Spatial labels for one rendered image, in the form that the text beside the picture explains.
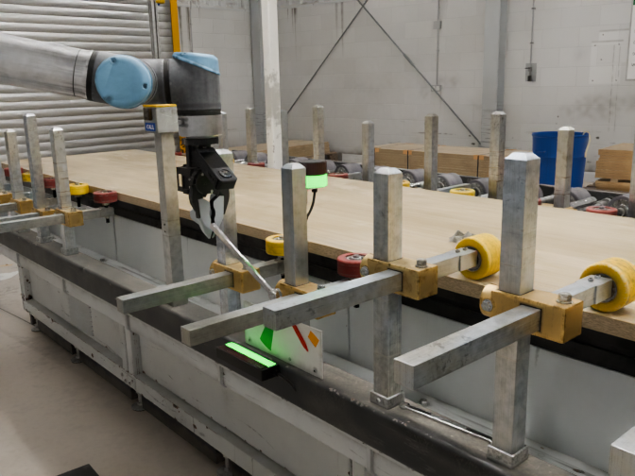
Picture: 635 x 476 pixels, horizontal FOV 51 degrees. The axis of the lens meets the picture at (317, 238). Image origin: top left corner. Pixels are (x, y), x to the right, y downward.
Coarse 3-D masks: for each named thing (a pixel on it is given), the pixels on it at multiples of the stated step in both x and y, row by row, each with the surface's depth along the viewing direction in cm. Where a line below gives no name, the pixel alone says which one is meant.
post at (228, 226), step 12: (228, 156) 146; (228, 204) 148; (228, 216) 148; (228, 228) 149; (216, 240) 151; (228, 252) 150; (228, 288) 151; (228, 300) 152; (240, 300) 154; (228, 312) 153
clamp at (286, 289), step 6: (282, 282) 134; (312, 282) 134; (282, 288) 134; (288, 288) 132; (294, 288) 131; (300, 288) 130; (306, 288) 130; (312, 288) 130; (282, 294) 134; (288, 294) 132; (300, 294) 129; (318, 318) 127
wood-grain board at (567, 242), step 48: (144, 192) 231; (240, 192) 227; (336, 192) 222; (432, 192) 218; (336, 240) 156; (432, 240) 154; (576, 240) 151; (624, 240) 150; (480, 288) 120; (624, 336) 101
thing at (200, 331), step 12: (276, 300) 126; (240, 312) 121; (252, 312) 121; (192, 324) 115; (204, 324) 115; (216, 324) 116; (228, 324) 117; (240, 324) 119; (252, 324) 121; (192, 336) 113; (204, 336) 114; (216, 336) 116
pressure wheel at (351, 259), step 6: (342, 258) 138; (348, 258) 138; (354, 258) 138; (360, 258) 138; (342, 264) 136; (348, 264) 135; (354, 264) 135; (342, 270) 136; (348, 270) 135; (354, 270) 135; (342, 276) 137; (348, 276) 136; (354, 276) 135; (360, 276) 135; (354, 306) 140
